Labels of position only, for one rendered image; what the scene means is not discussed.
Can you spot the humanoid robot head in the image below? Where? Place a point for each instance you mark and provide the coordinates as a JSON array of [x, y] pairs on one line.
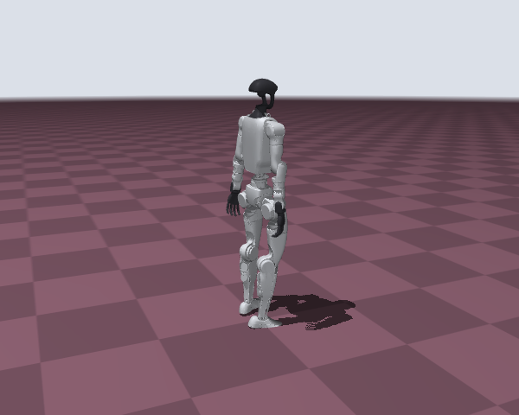
[[261, 87]]

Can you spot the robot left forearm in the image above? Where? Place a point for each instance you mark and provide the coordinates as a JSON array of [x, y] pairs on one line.
[[238, 171]]

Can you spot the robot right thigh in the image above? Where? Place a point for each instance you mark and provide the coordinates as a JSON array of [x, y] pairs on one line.
[[276, 244]]

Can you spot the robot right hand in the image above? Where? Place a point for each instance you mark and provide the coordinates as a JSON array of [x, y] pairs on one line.
[[281, 218]]

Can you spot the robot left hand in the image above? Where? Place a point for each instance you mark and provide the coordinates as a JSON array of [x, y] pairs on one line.
[[233, 200]]

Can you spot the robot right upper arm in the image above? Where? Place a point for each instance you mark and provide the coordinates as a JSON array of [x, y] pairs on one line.
[[276, 132]]

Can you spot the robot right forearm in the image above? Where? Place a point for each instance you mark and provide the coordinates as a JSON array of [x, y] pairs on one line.
[[278, 182]]

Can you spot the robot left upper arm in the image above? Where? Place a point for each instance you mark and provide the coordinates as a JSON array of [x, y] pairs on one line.
[[238, 151]]

